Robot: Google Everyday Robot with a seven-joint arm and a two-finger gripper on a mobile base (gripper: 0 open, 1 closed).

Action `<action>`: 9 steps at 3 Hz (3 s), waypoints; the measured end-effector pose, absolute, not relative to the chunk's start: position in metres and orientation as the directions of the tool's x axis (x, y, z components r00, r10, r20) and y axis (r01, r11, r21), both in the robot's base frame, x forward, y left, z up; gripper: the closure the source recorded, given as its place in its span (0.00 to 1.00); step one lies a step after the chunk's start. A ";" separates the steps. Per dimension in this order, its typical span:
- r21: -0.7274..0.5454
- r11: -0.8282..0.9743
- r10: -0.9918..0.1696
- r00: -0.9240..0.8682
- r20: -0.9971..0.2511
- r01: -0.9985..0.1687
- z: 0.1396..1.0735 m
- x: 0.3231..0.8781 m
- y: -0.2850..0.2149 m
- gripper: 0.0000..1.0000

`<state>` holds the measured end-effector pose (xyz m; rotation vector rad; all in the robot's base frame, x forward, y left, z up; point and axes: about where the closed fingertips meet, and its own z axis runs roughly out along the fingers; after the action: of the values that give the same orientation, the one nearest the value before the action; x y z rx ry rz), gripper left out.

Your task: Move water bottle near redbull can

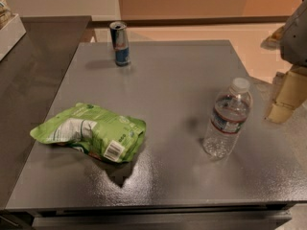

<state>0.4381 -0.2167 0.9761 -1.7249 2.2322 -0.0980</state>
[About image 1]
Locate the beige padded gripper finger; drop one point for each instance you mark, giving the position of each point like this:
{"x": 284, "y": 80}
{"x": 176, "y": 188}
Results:
{"x": 290, "y": 94}

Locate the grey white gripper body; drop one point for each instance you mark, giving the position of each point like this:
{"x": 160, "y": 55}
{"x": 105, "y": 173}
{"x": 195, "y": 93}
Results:
{"x": 295, "y": 40}

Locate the clear plastic water bottle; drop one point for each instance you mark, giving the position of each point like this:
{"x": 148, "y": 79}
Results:
{"x": 229, "y": 114}

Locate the blue silver redbull can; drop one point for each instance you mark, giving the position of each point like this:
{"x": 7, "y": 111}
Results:
{"x": 120, "y": 43}

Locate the green snack bag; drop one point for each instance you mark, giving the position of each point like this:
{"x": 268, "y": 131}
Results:
{"x": 95, "y": 131}

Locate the dark grey side counter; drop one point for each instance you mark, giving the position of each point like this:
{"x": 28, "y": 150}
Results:
{"x": 30, "y": 76}

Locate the white box on counter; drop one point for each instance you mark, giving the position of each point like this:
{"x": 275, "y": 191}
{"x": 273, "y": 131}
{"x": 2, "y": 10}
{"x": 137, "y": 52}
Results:
{"x": 10, "y": 34}

